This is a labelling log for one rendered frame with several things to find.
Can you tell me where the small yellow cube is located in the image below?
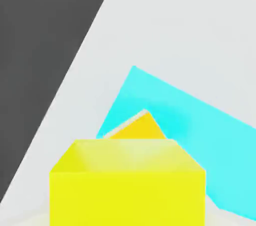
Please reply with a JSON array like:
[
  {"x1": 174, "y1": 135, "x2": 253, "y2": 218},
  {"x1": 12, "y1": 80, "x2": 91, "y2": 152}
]
[{"x1": 49, "y1": 138, "x2": 207, "y2": 226}]

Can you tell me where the small orange cube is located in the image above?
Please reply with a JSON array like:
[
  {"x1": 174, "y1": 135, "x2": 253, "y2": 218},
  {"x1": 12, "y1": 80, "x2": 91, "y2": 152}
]
[{"x1": 102, "y1": 109, "x2": 167, "y2": 140}]

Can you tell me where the large cyan box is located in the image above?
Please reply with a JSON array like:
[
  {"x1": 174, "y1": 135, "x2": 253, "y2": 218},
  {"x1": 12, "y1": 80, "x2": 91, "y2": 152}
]
[{"x1": 95, "y1": 65, "x2": 256, "y2": 222}]

